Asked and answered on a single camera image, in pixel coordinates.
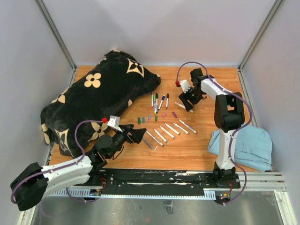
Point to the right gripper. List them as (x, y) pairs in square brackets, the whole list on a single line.
[(183, 97)]

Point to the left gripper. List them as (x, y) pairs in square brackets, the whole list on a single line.
[(137, 133)]

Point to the magenta cap marker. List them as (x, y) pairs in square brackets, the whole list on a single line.
[(189, 127)]

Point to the purple marker grey body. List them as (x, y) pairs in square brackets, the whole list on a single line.
[(147, 142)]

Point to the lavender cap marker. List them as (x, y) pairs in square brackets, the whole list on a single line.
[(167, 132)]

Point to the green cap white marker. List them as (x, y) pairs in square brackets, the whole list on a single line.
[(171, 128)]

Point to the light blue marker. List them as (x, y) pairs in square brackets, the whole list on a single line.
[(160, 135)]

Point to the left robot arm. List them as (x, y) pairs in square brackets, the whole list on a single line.
[(36, 182)]

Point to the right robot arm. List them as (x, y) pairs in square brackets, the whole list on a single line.
[(228, 117)]

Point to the black cap whiteboard marker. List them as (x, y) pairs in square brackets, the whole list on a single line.
[(167, 100)]

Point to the blue cap whiteboard marker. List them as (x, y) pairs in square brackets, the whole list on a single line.
[(161, 102)]

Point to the light green marker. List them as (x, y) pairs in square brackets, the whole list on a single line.
[(155, 103)]

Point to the black floral plush blanket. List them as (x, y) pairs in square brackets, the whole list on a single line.
[(71, 120)]

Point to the light blue cloth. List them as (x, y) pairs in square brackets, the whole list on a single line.
[(253, 148)]

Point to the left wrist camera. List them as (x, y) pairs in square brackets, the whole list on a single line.
[(114, 122)]

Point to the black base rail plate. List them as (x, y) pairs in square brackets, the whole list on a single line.
[(117, 177)]

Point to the slotted cable duct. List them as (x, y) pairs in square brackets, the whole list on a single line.
[(143, 191)]

